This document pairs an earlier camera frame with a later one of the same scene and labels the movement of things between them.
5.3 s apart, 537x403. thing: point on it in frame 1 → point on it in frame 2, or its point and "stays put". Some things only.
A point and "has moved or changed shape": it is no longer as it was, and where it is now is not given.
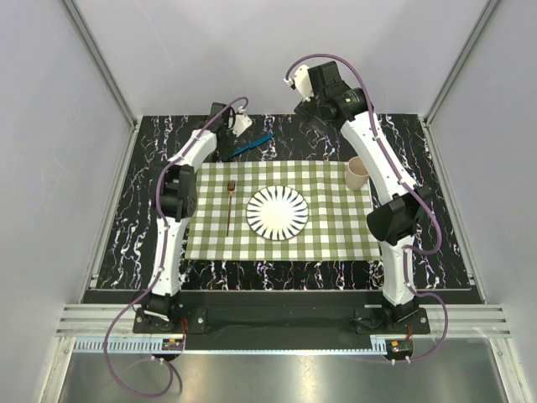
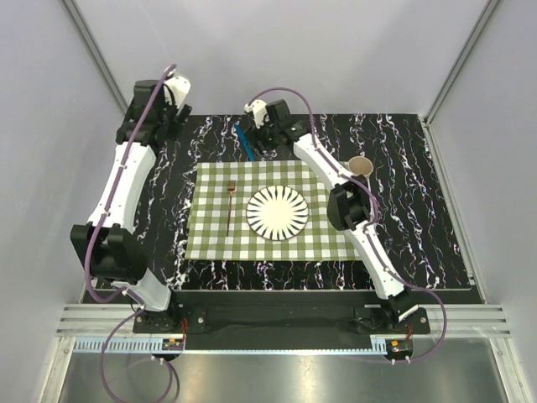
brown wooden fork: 231,185 stays put
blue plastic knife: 254,143 has moved or changed shape
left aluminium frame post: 112,81 stays put
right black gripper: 307,108 → 256,135
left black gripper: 226,151 → 179,117
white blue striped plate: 277,212 stays put
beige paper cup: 357,175 stays put
